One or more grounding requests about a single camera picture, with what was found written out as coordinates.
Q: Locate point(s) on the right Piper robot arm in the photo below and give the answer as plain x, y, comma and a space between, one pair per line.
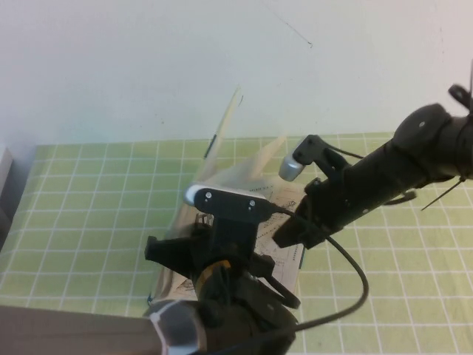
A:
388, 177

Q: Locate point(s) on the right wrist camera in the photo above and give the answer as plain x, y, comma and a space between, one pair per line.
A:
292, 168

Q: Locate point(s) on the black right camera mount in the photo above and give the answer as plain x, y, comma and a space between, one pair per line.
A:
318, 151

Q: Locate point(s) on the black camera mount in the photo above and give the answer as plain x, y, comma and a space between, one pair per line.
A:
318, 151
234, 236

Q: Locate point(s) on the black zip tie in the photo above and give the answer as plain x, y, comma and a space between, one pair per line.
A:
443, 194

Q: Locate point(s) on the green checked tablecloth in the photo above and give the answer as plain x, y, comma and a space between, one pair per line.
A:
92, 222

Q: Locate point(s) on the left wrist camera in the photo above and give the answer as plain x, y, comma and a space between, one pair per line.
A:
229, 203

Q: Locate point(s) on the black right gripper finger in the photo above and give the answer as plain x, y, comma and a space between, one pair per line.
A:
290, 230
305, 239

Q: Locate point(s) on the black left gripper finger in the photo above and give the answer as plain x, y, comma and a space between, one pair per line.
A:
203, 231

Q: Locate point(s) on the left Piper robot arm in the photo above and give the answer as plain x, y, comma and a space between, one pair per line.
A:
74, 329

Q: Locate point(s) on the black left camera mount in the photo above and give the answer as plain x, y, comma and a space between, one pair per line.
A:
234, 236

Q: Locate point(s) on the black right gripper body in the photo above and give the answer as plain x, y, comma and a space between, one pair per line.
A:
332, 207

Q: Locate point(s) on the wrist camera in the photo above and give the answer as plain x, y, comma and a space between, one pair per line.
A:
292, 168
229, 203

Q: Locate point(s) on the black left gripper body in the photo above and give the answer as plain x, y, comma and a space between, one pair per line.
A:
173, 255

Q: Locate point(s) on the blue and cream hardcover book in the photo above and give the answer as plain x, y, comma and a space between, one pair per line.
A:
286, 259

